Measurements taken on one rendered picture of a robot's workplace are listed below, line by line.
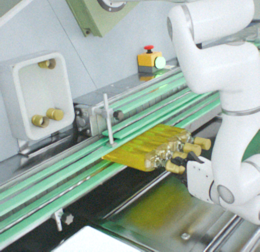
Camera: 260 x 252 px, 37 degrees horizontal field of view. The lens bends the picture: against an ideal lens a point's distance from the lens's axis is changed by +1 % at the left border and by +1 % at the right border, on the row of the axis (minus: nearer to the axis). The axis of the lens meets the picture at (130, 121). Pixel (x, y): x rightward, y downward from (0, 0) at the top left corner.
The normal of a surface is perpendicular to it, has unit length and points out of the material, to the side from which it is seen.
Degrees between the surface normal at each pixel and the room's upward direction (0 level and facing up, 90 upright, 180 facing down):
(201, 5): 68
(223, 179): 101
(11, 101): 90
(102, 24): 4
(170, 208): 90
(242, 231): 90
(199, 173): 105
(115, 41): 0
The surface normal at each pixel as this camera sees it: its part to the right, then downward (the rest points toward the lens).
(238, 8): 0.11, 0.13
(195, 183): -0.85, 0.28
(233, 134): -0.56, -0.26
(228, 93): -0.72, 0.39
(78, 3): -0.54, 0.70
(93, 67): 0.76, 0.15
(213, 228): -0.11, -0.93
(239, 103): -0.29, 0.40
